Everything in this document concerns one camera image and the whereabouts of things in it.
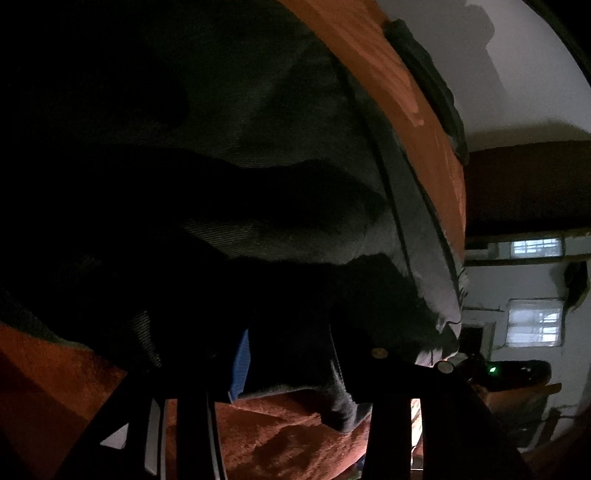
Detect dark brown wooden furniture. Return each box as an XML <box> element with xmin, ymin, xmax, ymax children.
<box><xmin>464</xmin><ymin>138</ymin><xmax>591</xmax><ymax>237</ymax></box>

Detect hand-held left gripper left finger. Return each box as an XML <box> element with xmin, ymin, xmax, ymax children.
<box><xmin>55</xmin><ymin>329</ymin><xmax>251</xmax><ymax>480</ymax></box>

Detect dark wall box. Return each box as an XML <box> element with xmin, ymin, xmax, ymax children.
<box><xmin>461</xmin><ymin>324</ymin><xmax>496</xmax><ymax>358</ymax></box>

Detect dark green cloth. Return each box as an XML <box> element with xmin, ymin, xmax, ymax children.
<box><xmin>383</xmin><ymin>18</ymin><xmax>469</xmax><ymax>164</ymax></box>

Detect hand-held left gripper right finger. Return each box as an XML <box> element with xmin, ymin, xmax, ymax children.
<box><xmin>362</xmin><ymin>345</ymin><xmax>539</xmax><ymax>480</ymax></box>

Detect narrow barred window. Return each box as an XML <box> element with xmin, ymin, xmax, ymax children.
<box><xmin>509</xmin><ymin>237</ymin><xmax>565</xmax><ymax>257</ymax></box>

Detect dark grey jeans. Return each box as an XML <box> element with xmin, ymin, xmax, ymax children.
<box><xmin>0</xmin><ymin>0</ymin><xmax>467</xmax><ymax>432</ymax></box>

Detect large barred window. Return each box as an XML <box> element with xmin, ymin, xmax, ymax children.
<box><xmin>505</xmin><ymin>299</ymin><xmax>564</xmax><ymax>347</ymax></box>

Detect orange fuzzy blanket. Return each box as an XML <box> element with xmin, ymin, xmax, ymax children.
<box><xmin>0</xmin><ymin>0</ymin><xmax>468</xmax><ymax>480</ymax></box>

